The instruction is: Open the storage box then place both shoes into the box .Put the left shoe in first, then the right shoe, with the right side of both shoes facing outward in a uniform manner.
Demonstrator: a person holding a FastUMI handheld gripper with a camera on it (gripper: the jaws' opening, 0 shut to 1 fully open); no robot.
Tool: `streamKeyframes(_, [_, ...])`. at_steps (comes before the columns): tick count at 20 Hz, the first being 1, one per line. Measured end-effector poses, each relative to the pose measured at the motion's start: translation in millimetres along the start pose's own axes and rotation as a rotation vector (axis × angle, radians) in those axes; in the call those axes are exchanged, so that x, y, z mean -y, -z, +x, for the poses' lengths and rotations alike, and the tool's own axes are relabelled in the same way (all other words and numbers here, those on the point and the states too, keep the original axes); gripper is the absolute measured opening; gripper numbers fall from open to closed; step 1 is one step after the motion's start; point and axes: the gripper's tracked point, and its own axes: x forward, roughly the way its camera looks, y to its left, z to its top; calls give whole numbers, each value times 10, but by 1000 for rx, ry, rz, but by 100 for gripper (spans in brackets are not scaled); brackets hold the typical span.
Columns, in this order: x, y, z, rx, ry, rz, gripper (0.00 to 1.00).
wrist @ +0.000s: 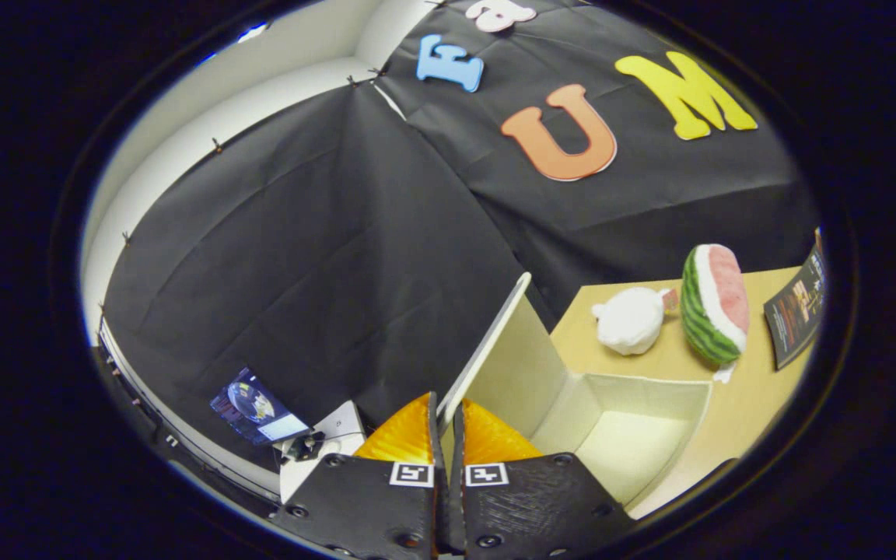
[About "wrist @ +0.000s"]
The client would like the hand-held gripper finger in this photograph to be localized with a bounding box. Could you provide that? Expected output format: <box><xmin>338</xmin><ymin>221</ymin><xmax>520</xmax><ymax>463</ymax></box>
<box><xmin>269</xmin><ymin>391</ymin><xmax>450</xmax><ymax>560</ymax></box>
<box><xmin>450</xmin><ymin>399</ymin><xmax>638</xmax><ymax>560</ymax></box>

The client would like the beige fabric storage box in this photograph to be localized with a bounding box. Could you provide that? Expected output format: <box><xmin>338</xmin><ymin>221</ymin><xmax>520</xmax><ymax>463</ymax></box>
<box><xmin>438</xmin><ymin>271</ymin><xmax>714</xmax><ymax>520</ymax></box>

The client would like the white box device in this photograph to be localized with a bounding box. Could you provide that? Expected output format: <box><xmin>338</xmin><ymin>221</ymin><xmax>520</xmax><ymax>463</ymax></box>
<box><xmin>279</xmin><ymin>400</ymin><xmax>368</xmax><ymax>503</ymax></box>

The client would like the blue printed card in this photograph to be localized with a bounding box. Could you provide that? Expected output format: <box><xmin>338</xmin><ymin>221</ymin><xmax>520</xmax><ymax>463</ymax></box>
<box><xmin>210</xmin><ymin>367</ymin><xmax>313</xmax><ymax>446</ymax></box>

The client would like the white plush toy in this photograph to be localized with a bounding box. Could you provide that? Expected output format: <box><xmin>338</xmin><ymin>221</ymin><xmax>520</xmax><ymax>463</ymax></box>
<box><xmin>591</xmin><ymin>285</ymin><xmax>681</xmax><ymax>357</ymax></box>

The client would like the black backdrop cloth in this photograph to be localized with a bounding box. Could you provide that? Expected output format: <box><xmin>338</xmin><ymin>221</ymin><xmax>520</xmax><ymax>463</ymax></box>
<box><xmin>98</xmin><ymin>0</ymin><xmax>821</xmax><ymax>475</ymax></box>

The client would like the watermelon slice plush toy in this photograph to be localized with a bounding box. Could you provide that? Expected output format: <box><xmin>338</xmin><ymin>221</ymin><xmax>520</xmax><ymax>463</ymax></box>
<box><xmin>679</xmin><ymin>243</ymin><xmax>751</xmax><ymax>384</ymax></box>

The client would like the black cover book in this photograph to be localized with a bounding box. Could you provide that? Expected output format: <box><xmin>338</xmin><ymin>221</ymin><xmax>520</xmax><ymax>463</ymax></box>
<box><xmin>762</xmin><ymin>244</ymin><xmax>829</xmax><ymax>371</ymax></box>

